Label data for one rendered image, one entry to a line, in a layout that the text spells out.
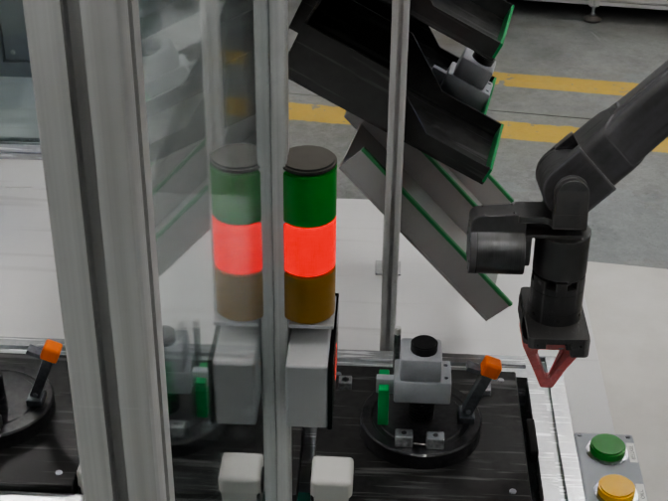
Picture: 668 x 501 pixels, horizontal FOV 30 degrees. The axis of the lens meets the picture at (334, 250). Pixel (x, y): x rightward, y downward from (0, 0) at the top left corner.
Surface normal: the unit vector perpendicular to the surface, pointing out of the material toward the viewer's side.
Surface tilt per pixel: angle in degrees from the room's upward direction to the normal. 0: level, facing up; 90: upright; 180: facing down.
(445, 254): 90
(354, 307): 0
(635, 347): 0
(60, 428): 0
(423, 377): 90
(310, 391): 90
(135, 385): 90
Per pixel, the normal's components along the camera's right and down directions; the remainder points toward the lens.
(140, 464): -0.05, 0.52
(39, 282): 0.01, -0.85
